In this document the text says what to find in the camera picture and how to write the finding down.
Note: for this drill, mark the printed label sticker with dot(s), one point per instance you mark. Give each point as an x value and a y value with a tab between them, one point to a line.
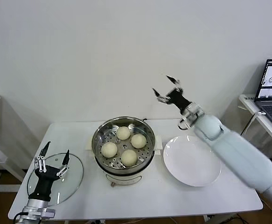
248	98

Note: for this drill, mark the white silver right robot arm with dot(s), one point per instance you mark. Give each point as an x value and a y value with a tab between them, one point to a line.
231	149

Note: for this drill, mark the white electric cooker base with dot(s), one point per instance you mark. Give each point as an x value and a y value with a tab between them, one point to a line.
126	178

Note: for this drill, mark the round white plate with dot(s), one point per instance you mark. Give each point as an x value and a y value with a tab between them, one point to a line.
184	161

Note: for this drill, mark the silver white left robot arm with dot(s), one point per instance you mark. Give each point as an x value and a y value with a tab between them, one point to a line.
33	205

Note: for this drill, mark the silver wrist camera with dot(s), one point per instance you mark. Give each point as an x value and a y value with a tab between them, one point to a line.
188	117
47	212

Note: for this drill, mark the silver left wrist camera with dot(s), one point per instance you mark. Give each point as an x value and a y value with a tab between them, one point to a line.
47	212

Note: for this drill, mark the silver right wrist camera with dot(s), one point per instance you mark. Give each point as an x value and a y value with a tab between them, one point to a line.
188	117

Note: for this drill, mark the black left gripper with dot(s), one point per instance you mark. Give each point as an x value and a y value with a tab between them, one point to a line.
46	179

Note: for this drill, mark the white steamed baozi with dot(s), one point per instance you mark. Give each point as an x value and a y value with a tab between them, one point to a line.
123	133
138	141
129	158
109	149

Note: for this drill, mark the round glass pot lid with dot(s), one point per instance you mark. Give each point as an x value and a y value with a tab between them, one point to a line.
75	177

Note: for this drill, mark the perforated stainless steel steamer basket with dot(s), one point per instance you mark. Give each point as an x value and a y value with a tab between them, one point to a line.
98	140

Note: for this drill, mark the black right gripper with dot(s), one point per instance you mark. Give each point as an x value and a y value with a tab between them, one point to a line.
179	100

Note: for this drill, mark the white side table with laptop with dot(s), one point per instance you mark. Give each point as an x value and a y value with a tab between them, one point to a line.
250	105

